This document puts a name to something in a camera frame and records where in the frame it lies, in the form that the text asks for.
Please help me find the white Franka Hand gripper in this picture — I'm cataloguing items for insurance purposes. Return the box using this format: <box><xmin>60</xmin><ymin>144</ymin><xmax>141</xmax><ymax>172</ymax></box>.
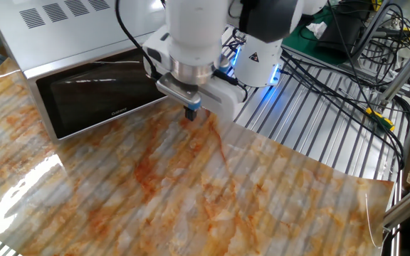
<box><xmin>142</xmin><ymin>52</ymin><xmax>248</xmax><ymax>122</ymax></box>

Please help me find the microwave door with black window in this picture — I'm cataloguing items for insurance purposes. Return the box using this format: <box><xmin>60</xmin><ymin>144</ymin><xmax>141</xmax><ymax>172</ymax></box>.
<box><xmin>26</xmin><ymin>48</ymin><xmax>169</xmax><ymax>144</ymax></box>

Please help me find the silver Galanz microwave oven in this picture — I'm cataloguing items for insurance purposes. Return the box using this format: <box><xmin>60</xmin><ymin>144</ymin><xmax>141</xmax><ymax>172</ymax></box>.
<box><xmin>0</xmin><ymin>0</ymin><xmax>172</xmax><ymax>144</ymax></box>

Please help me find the orange marble pattern glossy sheet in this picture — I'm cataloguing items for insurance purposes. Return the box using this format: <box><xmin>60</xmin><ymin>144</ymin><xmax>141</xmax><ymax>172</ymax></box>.
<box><xmin>0</xmin><ymin>58</ymin><xmax>395</xmax><ymax>256</ymax></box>

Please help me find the green cutting mat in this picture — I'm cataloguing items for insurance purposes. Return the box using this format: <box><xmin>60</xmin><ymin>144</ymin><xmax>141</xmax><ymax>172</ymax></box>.
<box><xmin>224</xmin><ymin>0</ymin><xmax>355</xmax><ymax>67</ymax></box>

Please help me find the crumpled white tissue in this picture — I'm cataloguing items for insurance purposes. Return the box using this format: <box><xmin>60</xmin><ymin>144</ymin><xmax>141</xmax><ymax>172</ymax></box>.
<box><xmin>305</xmin><ymin>21</ymin><xmax>330</xmax><ymax>40</ymax></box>

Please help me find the black box device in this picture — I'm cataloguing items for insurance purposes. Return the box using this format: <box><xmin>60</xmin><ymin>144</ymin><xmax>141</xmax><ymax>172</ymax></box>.
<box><xmin>315</xmin><ymin>1</ymin><xmax>374</xmax><ymax>60</ymax></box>

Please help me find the grey metal stand leg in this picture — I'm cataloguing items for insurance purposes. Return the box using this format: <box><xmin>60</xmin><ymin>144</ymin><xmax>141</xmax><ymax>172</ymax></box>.
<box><xmin>350</xmin><ymin>0</ymin><xmax>396</xmax><ymax>65</ymax></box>

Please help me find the silver wrist camera with blue ends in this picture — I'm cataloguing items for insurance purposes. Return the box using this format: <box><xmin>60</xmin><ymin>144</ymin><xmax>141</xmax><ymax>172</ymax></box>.
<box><xmin>155</xmin><ymin>72</ymin><xmax>203</xmax><ymax>110</ymax></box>

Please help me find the black camera cable on arm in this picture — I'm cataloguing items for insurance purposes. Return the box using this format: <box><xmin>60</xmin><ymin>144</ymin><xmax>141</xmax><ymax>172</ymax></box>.
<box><xmin>115</xmin><ymin>0</ymin><xmax>162</xmax><ymax>81</ymax></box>

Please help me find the black cable bundle on table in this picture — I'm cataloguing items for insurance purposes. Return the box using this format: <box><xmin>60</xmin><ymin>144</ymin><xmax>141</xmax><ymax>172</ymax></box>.
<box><xmin>279</xmin><ymin>46</ymin><xmax>410</xmax><ymax>171</ymax></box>

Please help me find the yellow handled screwdriver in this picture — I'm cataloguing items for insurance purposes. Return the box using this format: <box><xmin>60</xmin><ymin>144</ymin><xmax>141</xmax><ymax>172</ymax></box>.
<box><xmin>338</xmin><ymin>87</ymin><xmax>396</xmax><ymax>132</ymax></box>

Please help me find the slanted aluminium profile post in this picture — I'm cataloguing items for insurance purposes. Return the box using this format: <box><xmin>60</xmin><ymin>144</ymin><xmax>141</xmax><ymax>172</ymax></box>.
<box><xmin>379</xmin><ymin>42</ymin><xmax>410</xmax><ymax>107</ymax></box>

